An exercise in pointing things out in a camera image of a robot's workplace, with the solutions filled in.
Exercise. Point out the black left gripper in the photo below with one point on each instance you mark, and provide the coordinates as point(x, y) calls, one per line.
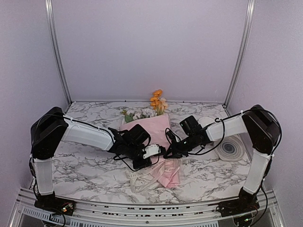
point(138, 164)

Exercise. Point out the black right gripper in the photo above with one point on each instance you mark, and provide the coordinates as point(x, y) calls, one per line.
point(176, 153)

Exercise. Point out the cream ribbon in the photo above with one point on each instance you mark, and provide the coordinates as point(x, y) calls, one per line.
point(163, 171)

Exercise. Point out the pink wrapping paper sheet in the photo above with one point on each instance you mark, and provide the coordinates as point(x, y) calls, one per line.
point(155, 126)

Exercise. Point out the peach flower long green stem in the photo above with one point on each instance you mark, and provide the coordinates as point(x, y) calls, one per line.
point(163, 105)

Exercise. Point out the orange flower stem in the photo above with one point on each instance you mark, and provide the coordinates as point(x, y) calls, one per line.
point(156, 103)

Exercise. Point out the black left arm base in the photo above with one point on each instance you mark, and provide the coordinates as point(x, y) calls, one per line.
point(55, 204)

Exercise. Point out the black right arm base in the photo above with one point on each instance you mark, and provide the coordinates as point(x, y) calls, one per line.
point(245, 202)

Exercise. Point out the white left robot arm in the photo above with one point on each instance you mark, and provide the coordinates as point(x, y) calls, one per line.
point(54, 131)

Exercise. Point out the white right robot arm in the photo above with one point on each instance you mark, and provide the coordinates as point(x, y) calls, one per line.
point(262, 127)

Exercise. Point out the orange bowl white inside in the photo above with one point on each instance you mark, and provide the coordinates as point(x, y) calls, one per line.
point(204, 121)

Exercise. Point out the grey swirl ceramic plate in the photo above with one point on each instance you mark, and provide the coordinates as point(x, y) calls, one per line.
point(231, 149)

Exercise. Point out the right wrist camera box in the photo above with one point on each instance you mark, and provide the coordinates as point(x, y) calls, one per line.
point(190, 126)

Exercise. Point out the aluminium frame left post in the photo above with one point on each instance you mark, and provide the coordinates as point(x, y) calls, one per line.
point(56, 50)

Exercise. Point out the aluminium frame post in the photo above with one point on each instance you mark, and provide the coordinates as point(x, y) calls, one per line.
point(242, 49)
point(56, 50)

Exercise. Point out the aluminium front rail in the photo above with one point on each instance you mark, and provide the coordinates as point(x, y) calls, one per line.
point(105, 214)

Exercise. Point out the aluminium frame right post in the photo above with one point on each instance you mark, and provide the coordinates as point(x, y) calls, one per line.
point(242, 49)

